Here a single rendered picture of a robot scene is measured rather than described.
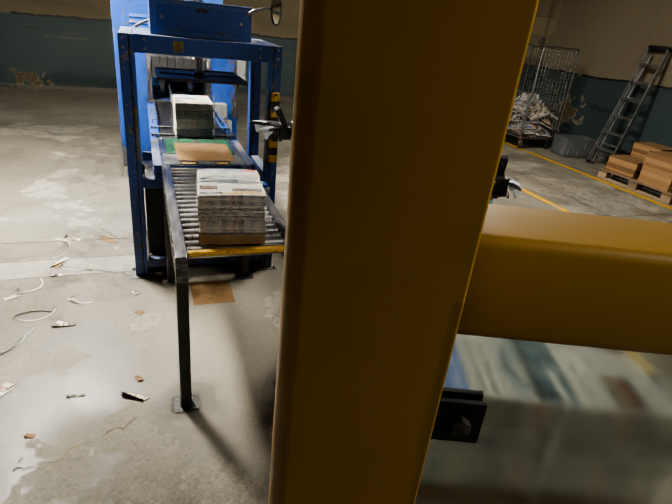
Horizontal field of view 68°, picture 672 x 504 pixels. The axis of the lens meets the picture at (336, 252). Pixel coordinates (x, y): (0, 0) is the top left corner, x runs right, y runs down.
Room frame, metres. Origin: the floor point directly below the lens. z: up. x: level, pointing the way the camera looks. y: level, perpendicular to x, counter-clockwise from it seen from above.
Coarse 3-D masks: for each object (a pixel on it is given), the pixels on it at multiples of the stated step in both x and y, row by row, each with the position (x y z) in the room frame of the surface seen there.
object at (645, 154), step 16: (640, 144) 7.39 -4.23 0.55; (656, 144) 7.46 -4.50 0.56; (608, 160) 7.32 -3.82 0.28; (624, 160) 7.10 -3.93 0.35; (640, 160) 7.16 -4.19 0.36; (656, 160) 6.69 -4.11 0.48; (608, 176) 7.30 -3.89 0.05; (624, 176) 7.01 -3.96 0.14; (640, 176) 6.80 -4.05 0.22; (656, 176) 6.60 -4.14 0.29; (640, 192) 6.71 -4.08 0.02
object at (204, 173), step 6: (198, 174) 2.18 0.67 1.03; (204, 174) 2.19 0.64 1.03; (210, 174) 2.20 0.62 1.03; (216, 174) 2.21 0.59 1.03; (222, 174) 2.21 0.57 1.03; (228, 174) 2.22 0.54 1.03; (234, 174) 2.23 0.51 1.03; (240, 174) 2.24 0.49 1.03; (246, 174) 2.25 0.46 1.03; (252, 174) 2.26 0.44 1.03; (258, 174) 2.27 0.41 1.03
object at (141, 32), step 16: (128, 32) 3.04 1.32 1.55; (144, 32) 3.26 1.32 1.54; (144, 48) 3.00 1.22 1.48; (160, 48) 3.03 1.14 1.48; (176, 48) 3.07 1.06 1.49; (192, 48) 3.10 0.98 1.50; (208, 48) 3.14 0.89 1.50; (224, 48) 3.17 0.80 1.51; (240, 48) 3.21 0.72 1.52; (256, 48) 3.25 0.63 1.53
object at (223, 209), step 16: (208, 192) 1.95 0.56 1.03; (224, 192) 1.97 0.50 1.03; (240, 192) 1.99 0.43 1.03; (256, 192) 2.01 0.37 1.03; (208, 208) 1.92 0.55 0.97; (224, 208) 1.94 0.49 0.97; (240, 208) 1.96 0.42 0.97; (256, 208) 1.98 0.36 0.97; (208, 224) 1.92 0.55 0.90; (224, 224) 1.94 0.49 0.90; (240, 224) 1.96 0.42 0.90; (256, 224) 1.98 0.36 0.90
